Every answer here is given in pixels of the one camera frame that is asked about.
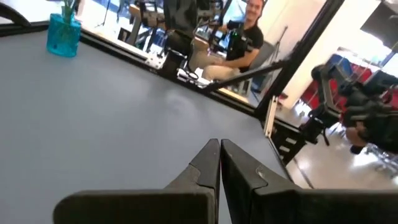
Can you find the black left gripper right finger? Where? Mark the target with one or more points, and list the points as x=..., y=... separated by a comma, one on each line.
x=280, y=205

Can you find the black floor equipment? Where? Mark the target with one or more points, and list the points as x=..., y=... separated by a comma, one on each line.
x=373, y=124

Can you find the blue cut glass vase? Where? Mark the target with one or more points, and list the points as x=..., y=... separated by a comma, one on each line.
x=63, y=39

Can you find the small black grey device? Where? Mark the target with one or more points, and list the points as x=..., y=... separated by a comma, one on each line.
x=186, y=74

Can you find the red cabinet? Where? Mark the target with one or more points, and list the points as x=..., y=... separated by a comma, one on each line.
x=314, y=93

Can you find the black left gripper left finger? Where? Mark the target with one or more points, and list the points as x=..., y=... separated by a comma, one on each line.
x=155, y=207

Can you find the grey blue table mat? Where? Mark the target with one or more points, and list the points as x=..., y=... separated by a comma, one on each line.
x=93, y=124

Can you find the person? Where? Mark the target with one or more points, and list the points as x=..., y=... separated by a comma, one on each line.
x=245, y=67

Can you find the dark wall screen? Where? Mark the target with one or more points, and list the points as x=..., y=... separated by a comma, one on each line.
x=384, y=21

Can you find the black aluminium table frame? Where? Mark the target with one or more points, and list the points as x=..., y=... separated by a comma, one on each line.
x=280, y=81

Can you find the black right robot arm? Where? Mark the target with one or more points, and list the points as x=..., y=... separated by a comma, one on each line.
x=178, y=37

